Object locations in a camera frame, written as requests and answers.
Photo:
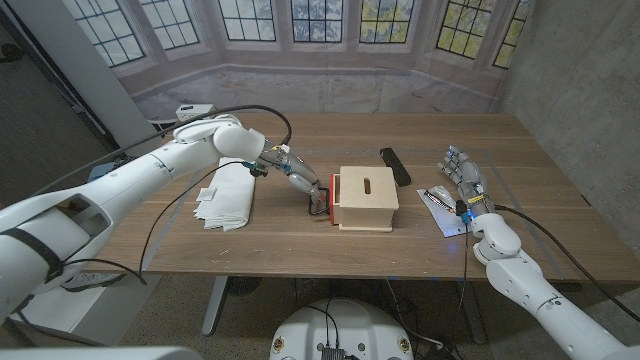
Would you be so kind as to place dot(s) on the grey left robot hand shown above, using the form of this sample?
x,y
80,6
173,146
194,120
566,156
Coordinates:
x,y
300,175

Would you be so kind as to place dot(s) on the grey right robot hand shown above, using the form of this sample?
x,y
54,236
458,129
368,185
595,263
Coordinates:
x,y
470,177

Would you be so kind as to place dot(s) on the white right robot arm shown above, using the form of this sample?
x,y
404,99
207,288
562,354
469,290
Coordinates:
x,y
515,280

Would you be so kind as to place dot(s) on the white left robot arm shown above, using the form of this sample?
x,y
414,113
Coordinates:
x,y
125,180

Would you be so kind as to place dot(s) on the light wooden box with slot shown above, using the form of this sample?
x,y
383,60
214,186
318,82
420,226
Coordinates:
x,y
370,197

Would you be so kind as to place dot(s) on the white folded towel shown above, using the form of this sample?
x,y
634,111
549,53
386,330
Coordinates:
x,y
227,195

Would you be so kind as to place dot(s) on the black phone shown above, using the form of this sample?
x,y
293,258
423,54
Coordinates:
x,y
395,165

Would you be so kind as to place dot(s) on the white power box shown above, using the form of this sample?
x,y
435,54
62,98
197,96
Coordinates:
x,y
195,111

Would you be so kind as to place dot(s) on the dark pen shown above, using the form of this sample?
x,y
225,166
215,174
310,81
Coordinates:
x,y
435,199

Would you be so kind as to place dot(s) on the white paper sheet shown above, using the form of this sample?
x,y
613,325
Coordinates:
x,y
450,227

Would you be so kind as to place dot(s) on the printed window backdrop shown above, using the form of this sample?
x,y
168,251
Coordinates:
x,y
325,85

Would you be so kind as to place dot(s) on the small white packet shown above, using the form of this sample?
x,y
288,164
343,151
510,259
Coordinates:
x,y
206,195

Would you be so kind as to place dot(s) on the black round device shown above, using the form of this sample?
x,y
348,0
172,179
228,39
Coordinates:
x,y
245,285

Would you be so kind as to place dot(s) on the grey metal table leg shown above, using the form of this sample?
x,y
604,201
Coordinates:
x,y
214,305
472,315

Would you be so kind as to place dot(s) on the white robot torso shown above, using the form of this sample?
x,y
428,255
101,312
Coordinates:
x,y
345,325

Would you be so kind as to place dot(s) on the white floor plate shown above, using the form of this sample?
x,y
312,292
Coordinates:
x,y
110,315

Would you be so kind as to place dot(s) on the white robot body edge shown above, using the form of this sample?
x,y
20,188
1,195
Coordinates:
x,y
100,355

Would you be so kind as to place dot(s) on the dark perforated panel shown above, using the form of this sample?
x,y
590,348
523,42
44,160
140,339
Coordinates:
x,y
30,125

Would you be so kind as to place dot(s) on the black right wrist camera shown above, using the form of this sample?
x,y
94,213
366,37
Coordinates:
x,y
462,209

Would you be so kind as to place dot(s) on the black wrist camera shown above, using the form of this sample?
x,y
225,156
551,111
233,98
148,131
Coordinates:
x,y
258,170
462,209

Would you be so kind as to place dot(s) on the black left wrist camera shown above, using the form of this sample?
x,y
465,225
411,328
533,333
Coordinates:
x,y
258,170

